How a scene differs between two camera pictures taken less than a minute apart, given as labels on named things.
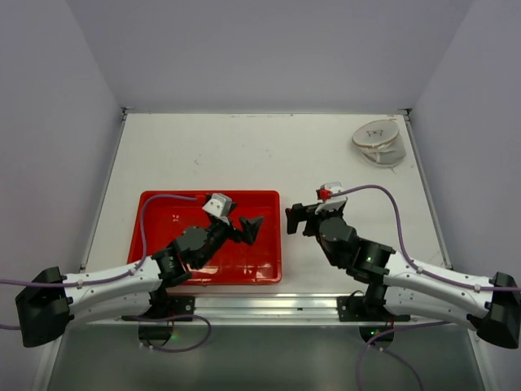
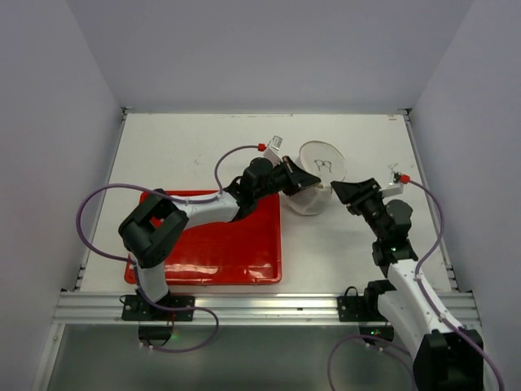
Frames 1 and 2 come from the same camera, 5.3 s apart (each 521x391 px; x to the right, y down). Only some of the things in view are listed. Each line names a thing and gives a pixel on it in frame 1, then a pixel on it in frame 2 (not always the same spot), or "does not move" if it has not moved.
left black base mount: x=168 y=305 does not move
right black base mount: x=354 y=309 does not move
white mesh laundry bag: x=380 y=143 to x=327 y=163
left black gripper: x=250 y=226 to x=297 y=178
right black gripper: x=305 y=220 to x=363 y=194
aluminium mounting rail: x=268 y=310 does not move
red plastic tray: x=157 y=217 does not move
